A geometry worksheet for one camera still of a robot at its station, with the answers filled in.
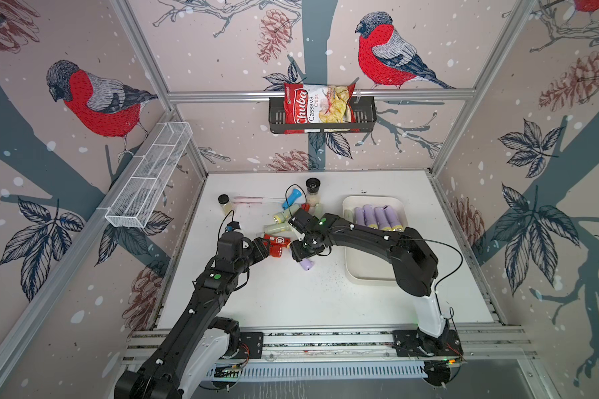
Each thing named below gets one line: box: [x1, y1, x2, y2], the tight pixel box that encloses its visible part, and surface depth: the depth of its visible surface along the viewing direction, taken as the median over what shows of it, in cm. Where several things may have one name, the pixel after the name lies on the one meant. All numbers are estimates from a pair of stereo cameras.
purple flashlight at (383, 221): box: [374, 206, 392, 232], surface depth 105 cm
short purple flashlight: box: [362, 203, 378, 229], surface depth 106 cm
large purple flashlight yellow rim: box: [299, 257, 315, 271], surface depth 91 cm
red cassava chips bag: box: [283, 83, 360, 135], surface depth 89 cm
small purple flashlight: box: [354, 206, 367, 227], surface depth 103 cm
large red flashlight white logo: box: [262, 233, 292, 247], surface depth 97 cm
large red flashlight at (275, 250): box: [269, 244, 287, 258], surface depth 93 cm
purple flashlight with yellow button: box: [382, 204, 404, 232], surface depth 103 cm
